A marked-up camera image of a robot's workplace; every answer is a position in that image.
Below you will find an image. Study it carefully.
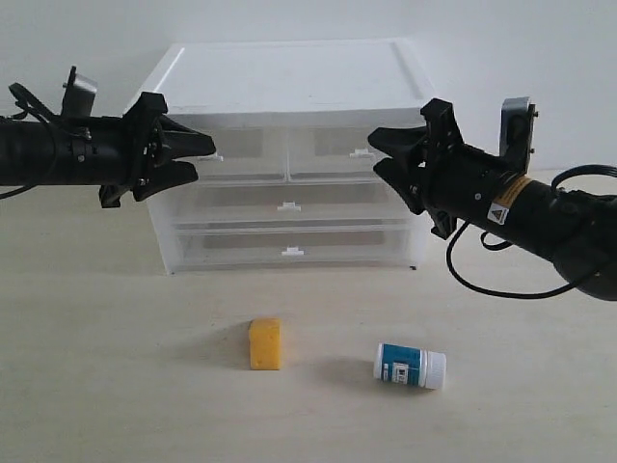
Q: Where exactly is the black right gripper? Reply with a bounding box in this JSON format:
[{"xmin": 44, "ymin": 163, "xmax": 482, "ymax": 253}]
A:
[{"xmin": 367, "ymin": 98, "xmax": 523, "ymax": 238}]

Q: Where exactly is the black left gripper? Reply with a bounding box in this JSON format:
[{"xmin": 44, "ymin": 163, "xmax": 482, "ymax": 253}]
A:
[{"xmin": 75, "ymin": 92, "xmax": 216, "ymax": 208}]

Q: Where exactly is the yellow cheese block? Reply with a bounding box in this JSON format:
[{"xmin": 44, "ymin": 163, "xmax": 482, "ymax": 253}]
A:
[{"xmin": 249, "ymin": 317, "xmax": 282, "ymax": 370}]

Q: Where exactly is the white bottle blue label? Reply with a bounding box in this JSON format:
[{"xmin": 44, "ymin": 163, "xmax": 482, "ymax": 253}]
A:
[{"xmin": 373, "ymin": 342, "xmax": 446, "ymax": 390}]

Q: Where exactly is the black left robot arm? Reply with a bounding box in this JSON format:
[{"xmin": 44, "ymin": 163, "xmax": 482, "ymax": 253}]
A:
[{"xmin": 1, "ymin": 92, "xmax": 216, "ymax": 208}]

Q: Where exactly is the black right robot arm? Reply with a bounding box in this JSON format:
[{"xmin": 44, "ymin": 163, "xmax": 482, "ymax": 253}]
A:
[{"xmin": 367, "ymin": 97, "xmax": 616, "ymax": 301}]

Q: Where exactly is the clear middle wide drawer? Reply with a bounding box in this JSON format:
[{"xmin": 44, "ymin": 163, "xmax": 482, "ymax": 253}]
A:
[{"xmin": 148, "ymin": 182, "xmax": 412, "ymax": 225}]

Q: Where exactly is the clear wide drawer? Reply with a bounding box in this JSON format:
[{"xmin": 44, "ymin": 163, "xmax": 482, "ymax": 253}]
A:
[
  {"xmin": 178, "ymin": 228, "xmax": 417, "ymax": 266},
  {"xmin": 148, "ymin": 182, "xmax": 412, "ymax": 225}
]

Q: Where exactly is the white plastic drawer cabinet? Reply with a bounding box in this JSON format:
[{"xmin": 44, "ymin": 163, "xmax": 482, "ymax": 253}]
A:
[{"xmin": 142, "ymin": 39, "xmax": 435, "ymax": 275}]

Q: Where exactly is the clear bottom wide drawer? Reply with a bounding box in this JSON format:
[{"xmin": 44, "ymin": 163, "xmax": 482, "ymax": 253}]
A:
[{"xmin": 178, "ymin": 228, "xmax": 417, "ymax": 266}]

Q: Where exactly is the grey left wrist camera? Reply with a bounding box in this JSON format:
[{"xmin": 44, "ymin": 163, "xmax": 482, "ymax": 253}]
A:
[{"xmin": 61, "ymin": 66, "xmax": 98, "ymax": 118}]

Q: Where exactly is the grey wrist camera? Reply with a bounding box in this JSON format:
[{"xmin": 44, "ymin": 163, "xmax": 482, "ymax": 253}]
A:
[
  {"xmin": 61, "ymin": 66, "xmax": 98, "ymax": 118},
  {"xmin": 498, "ymin": 96, "xmax": 538, "ymax": 174}
]

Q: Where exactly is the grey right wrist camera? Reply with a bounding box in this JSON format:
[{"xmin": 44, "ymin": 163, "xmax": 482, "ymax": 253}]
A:
[{"xmin": 498, "ymin": 96, "xmax": 538, "ymax": 174}]

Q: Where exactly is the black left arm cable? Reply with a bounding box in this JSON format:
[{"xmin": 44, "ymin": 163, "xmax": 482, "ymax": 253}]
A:
[{"xmin": 0, "ymin": 82, "xmax": 64, "ymax": 200}]

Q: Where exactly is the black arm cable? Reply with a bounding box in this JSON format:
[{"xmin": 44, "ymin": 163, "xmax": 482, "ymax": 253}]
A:
[
  {"xmin": 0, "ymin": 82, "xmax": 64, "ymax": 200},
  {"xmin": 445, "ymin": 164, "xmax": 617, "ymax": 301}
]

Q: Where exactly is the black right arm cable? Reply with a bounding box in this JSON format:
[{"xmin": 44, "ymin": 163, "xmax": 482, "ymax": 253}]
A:
[{"xmin": 445, "ymin": 164, "xmax": 617, "ymax": 301}]

